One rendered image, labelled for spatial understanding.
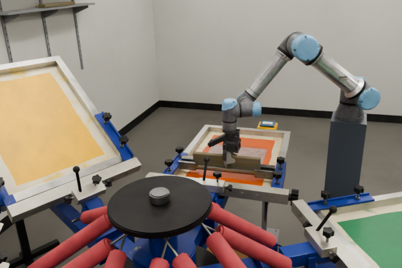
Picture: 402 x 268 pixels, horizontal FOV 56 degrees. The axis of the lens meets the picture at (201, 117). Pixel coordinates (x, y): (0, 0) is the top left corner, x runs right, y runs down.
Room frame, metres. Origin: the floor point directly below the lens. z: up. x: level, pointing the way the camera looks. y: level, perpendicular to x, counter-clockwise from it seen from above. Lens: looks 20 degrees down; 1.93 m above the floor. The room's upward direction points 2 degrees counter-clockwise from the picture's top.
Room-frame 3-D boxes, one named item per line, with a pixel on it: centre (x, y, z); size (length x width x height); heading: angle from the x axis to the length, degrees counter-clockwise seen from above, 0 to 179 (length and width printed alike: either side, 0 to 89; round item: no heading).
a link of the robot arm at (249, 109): (1.78, -0.24, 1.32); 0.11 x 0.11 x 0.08; 3
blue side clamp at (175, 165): (1.83, 0.15, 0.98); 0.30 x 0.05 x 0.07; 162
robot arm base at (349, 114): (1.93, -0.82, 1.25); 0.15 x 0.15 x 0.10
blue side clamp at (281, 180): (1.66, -0.38, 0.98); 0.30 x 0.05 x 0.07; 162
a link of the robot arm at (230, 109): (1.76, -0.15, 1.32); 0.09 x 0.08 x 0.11; 93
